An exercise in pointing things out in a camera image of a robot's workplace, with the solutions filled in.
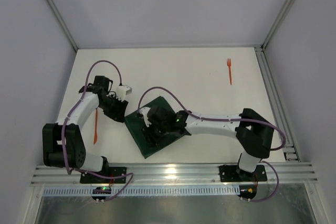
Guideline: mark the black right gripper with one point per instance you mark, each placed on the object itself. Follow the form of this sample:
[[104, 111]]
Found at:
[[151, 131]]

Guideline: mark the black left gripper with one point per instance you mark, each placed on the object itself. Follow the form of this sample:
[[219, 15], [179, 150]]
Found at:
[[117, 109]]

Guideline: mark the green cloth napkin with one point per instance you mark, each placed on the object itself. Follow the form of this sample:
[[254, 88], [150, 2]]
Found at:
[[135, 123]]

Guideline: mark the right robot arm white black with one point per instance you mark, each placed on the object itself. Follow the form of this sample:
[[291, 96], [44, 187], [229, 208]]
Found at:
[[251, 130]]

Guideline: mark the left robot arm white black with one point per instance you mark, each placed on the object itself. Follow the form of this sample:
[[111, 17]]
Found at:
[[63, 145]]

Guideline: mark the orange plastic knife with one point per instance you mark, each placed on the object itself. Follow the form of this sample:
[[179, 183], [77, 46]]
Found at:
[[96, 127]]

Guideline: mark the left black controller board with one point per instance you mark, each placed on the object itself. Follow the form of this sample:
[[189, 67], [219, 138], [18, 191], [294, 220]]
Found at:
[[101, 193]]

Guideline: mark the black controller board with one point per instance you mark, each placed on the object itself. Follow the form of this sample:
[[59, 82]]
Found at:
[[101, 193], [247, 193]]

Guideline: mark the orange plastic fork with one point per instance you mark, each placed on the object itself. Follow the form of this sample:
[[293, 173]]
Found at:
[[229, 65]]

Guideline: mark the right black controller board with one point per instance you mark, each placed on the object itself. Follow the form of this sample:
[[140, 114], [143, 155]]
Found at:
[[247, 193]]

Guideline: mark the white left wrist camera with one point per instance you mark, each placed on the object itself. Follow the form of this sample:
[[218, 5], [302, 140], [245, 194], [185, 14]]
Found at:
[[123, 91]]

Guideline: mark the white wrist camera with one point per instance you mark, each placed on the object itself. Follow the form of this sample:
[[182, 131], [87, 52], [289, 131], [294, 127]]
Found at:
[[123, 91], [144, 113]]

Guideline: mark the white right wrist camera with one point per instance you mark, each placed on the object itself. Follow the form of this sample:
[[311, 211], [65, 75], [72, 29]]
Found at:
[[144, 113]]

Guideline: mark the slotted grey cable duct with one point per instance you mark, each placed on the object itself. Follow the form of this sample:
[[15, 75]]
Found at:
[[192, 190]]

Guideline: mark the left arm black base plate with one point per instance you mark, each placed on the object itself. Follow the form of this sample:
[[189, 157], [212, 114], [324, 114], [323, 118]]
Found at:
[[111, 172]]

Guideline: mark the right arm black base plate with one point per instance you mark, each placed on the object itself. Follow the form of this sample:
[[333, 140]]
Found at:
[[231, 173]]

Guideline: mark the aluminium frame rail right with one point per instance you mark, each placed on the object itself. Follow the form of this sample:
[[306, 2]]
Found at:
[[290, 150]]

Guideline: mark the aluminium frame post left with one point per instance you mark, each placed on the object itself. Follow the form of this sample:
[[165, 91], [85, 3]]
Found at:
[[59, 19]]

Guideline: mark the aluminium frame post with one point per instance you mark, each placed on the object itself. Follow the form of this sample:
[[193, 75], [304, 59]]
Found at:
[[284, 10], [59, 19]]

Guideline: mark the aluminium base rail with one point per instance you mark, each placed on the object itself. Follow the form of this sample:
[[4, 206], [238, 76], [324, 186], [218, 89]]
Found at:
[[179, 174]]

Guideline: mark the aluminium frame post right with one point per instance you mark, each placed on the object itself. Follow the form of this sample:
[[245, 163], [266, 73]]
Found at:
[[284, 10]]

